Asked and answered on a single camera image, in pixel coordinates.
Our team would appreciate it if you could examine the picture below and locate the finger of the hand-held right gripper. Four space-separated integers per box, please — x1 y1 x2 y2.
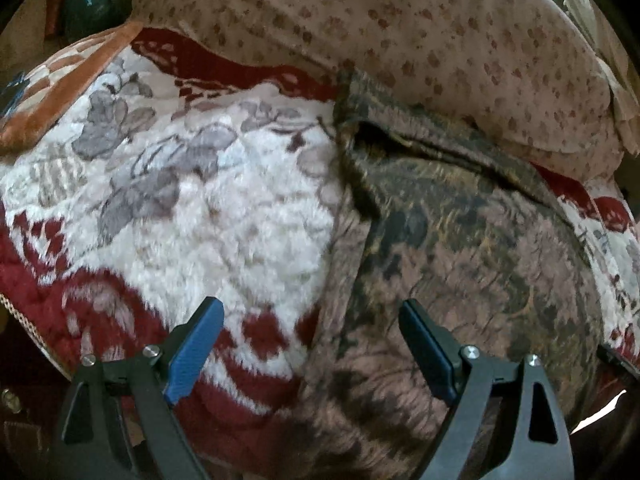
596 342 636 378

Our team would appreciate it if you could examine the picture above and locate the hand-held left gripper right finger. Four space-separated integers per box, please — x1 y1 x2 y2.
398 298 576 480

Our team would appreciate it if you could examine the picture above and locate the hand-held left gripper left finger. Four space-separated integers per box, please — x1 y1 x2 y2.
47 296 226 480

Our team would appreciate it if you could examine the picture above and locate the beige cloth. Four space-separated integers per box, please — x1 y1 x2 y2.
547 0 640 156

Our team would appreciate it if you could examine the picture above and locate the teal plastic bag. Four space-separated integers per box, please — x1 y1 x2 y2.
62 0 120 37

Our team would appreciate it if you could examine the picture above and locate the red and white fleece blanket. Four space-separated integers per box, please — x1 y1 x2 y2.
0 27 640 466

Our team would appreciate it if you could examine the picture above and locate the beige spotted pillow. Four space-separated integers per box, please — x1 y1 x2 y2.
130 0 626 181

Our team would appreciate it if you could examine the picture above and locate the dark patterned garment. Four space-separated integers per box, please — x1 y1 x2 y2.
295 67 608 480

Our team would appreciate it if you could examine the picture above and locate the orange patterned blanket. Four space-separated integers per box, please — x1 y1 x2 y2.
0 22 145 157

